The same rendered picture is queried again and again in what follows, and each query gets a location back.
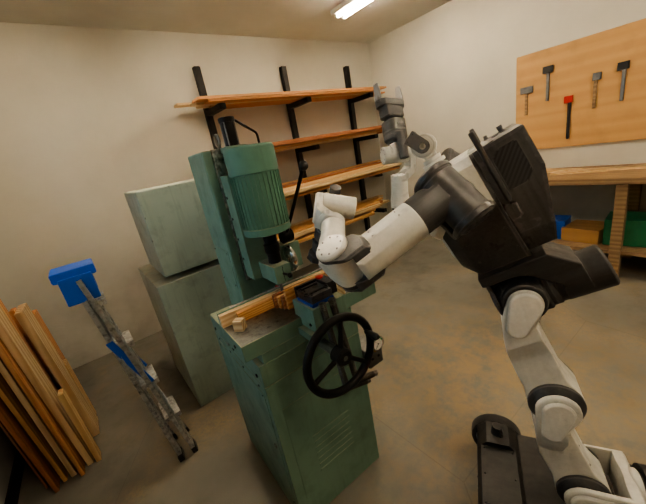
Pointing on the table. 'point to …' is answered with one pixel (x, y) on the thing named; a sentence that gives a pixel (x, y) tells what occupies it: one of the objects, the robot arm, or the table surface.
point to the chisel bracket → (275, 271)
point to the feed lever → (293, 206)
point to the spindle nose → (272, 249)
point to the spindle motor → (257, 189)
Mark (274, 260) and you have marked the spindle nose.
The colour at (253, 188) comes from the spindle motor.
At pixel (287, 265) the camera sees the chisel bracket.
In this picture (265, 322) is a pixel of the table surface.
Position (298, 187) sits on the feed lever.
